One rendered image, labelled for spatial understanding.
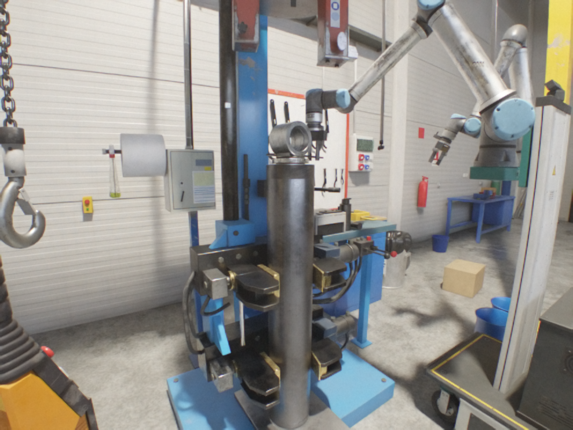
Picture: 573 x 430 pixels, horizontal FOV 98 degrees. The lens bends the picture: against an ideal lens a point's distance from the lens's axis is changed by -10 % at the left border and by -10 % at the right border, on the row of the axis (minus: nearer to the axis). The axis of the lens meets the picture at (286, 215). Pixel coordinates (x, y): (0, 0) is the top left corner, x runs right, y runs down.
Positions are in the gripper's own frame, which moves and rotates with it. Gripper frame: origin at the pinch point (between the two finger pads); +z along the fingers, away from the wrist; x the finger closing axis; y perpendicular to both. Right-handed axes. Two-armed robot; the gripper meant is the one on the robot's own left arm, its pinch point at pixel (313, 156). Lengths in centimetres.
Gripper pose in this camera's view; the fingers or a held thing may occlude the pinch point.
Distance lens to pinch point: 149.4
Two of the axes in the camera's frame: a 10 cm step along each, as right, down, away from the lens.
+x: 8.8, 0.8, -4.7
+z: 0.0, 9.9, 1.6
